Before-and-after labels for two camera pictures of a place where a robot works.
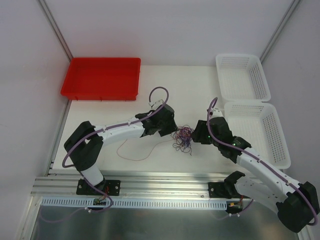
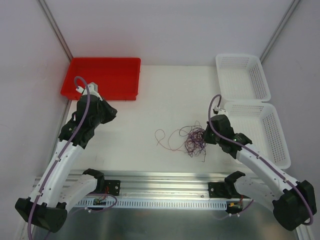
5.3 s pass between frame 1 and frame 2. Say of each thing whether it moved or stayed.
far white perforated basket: stayed
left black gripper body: moved
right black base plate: stayed
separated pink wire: moved
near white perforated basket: stayed
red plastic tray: stayed
